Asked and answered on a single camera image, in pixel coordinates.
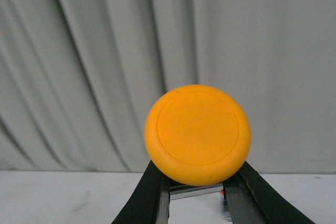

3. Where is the white curtain backdrop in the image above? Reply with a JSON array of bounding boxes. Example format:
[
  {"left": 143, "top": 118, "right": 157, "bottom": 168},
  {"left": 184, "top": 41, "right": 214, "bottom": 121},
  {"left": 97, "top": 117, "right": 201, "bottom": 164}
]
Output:
[{"left": 1, "top": 0, "right": 335, "bottom": 174}]

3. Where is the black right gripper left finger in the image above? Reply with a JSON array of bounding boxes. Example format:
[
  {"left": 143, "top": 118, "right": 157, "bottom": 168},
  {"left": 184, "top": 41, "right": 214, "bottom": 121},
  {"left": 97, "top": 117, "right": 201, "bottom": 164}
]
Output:
[{"left": 113, "top": 161, "right": 170, "bottom": 224}]

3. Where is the yellow push button switch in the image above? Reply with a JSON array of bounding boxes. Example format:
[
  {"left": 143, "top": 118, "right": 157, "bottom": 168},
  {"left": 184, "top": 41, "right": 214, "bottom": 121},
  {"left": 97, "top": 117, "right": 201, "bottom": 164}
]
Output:
[{"left": 144, "top": 84, "right": 251, "bottom": 186}]

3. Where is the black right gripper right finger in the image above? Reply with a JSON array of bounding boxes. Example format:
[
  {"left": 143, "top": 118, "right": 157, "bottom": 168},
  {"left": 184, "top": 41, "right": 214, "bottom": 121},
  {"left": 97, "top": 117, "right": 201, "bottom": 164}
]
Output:
[{"left": 223, "top": 162, "right": 313, "bottom": 223}]

